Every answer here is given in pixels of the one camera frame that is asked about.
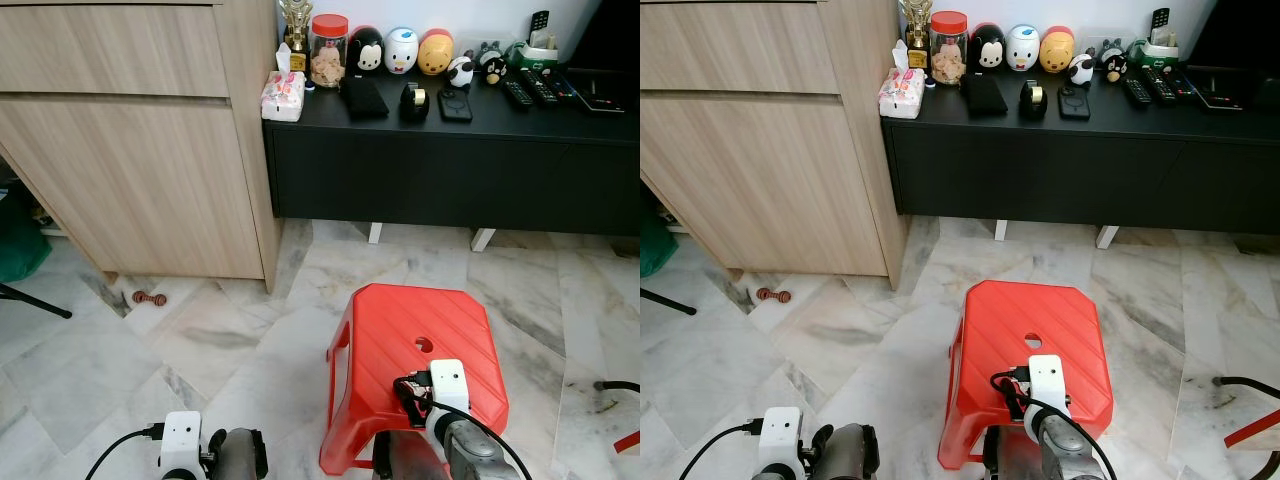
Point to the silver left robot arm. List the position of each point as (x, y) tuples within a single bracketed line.
[(243, 455), (850, 450)]

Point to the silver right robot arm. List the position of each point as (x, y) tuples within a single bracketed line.
[(1075, 455), (480, 455)]

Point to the red plastic stool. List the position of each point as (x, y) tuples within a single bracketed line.
[(400, 330), (1020, 320)]

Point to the black TV console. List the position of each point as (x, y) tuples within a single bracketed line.
[(450, 175), (1080, 175)]

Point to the brown dumbbell dog toy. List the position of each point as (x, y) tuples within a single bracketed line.
[(150, 298), (773, 294)]

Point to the black tripod leg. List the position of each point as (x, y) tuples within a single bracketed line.
[(668, 302), (35, 301)]

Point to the green bag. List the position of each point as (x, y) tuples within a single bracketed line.
[(20, 240), (655, 245)]

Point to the black tape dispenser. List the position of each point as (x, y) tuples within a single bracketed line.
[(1034, 100), (414, 102)]

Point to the black smartphone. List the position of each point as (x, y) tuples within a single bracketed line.
[(1074, 103), (454, 105)]

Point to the black remote control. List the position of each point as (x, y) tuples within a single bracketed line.
[(1159, 85), (538, 87), (1182, 85), (562, 88), (1136, 92), (516, 94)]

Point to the pink tissue pack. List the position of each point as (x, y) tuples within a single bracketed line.
[(283, 95), (901, 92)]

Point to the small panda figurine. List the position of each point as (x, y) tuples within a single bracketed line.
[(1080, 70), (460, 72)]

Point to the light wood cabinet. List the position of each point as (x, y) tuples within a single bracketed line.
[(760, 170), (130, 170)]

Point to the glass jar red lid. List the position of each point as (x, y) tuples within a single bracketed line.
[(328, 60), (948, 58)]

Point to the yellow bear plush toy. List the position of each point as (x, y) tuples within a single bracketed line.
[(1056, 52), (435, 55)]

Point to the white round plush toy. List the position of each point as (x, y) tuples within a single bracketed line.
[(1022, 48), (401, 50)]

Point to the black mouse plush toy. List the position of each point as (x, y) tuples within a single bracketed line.
[(988, 48), (367, 52)]

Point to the black flat tray device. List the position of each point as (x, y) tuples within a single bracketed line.
[(595, 92), (1215, 90)]

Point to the green white holder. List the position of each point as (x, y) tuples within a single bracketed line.
[(1160, 53), (540, 55)]

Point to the gold trophy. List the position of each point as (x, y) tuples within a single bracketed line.
[(296, 30), (915, 25)]

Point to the black television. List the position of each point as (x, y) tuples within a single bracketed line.
[(610, 30), (1240, 30)]

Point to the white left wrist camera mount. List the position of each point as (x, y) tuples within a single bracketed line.
[(780, 435), (181, 440)]

